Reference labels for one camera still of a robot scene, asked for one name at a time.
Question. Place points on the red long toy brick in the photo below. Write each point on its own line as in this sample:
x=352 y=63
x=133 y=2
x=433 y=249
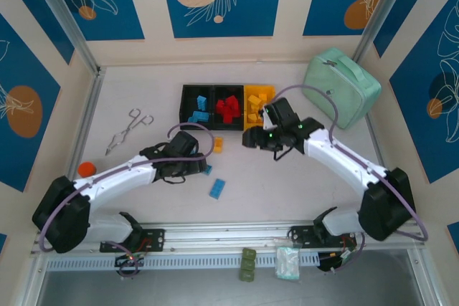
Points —
x=227 y=117

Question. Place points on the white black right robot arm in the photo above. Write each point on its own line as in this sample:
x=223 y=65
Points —
x=340 y=155

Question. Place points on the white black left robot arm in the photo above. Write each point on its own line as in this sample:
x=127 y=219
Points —
x=118 y=177

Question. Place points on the light blue square toy brick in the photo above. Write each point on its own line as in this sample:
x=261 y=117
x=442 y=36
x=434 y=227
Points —
x=208 y=169

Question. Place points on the yellow plastic bin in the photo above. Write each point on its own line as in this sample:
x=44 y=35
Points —
x=270 y=89

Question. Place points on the metal tongs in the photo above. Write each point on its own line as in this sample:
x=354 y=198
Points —
x=122 y=135

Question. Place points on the black plastic bin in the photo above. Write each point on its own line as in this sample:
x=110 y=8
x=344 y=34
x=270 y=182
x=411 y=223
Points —
x=229 y=90
x=186 y=100

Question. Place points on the mint green zip case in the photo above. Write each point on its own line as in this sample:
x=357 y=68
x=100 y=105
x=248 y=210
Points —
x=340 y=87

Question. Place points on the orange lid plastic jar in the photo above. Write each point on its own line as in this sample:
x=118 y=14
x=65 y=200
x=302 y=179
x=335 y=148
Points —
x=87 y=168

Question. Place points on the olive green pad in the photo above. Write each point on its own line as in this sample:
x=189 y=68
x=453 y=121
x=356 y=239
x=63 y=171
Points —
x=249 y=253
x=248 y=264

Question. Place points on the clear plastic bag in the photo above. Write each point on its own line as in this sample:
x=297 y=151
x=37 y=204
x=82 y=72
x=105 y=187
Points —
x=287 y=261

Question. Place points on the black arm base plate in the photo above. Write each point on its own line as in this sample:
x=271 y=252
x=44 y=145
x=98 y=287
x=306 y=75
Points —
x=301 y=236
x=154 y=239

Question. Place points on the aluminium front rail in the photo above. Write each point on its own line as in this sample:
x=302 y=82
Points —
x=229 y=234

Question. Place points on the aluminium table side rail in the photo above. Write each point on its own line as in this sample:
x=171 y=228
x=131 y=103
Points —
x=83 y=134
x=374 y=141

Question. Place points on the aluminium frame post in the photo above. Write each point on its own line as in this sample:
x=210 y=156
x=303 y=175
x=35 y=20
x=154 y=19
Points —
x=380 y=8
x=61 y=12

